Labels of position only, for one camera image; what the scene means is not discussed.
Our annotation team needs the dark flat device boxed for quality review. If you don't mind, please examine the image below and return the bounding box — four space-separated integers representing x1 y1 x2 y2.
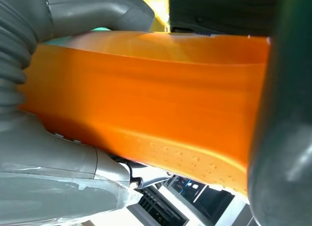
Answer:
127 185 190 226

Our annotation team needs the green table mat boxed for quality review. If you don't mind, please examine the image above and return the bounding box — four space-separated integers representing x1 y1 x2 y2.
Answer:
44 26 112 47

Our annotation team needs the black controller device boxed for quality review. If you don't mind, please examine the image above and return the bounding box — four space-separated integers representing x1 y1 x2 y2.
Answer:
164 174 236 226

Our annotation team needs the yellow film-wrapped cardboard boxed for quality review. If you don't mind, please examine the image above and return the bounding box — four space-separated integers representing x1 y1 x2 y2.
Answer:
135 0 170 33

